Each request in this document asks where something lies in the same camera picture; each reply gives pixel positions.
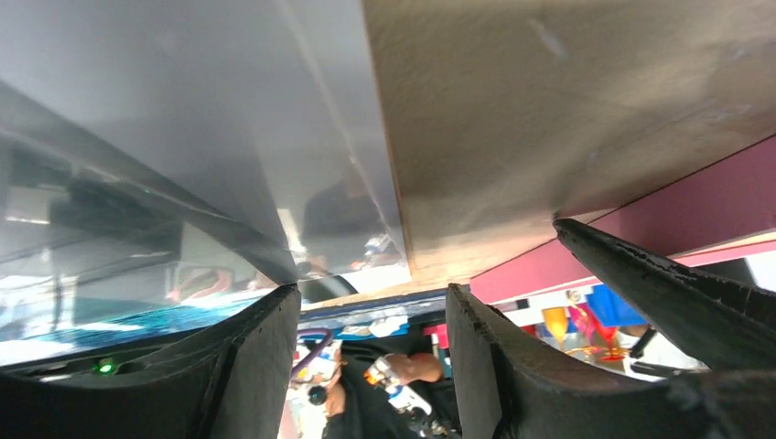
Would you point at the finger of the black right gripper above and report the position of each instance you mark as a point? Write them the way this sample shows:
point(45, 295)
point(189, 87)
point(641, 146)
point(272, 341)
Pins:
point(724, 323)

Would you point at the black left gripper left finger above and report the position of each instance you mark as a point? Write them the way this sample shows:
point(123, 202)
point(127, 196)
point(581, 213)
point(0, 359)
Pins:
point(228, 380)

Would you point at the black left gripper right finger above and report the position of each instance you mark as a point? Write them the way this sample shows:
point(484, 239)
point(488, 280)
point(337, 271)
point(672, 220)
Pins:
point(511, 385)

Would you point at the pink picture frame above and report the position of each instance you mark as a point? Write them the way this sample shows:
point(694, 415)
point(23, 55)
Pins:
point(722, 212)

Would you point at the glossy printed photo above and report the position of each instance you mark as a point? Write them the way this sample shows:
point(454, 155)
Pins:
point(166, 163)

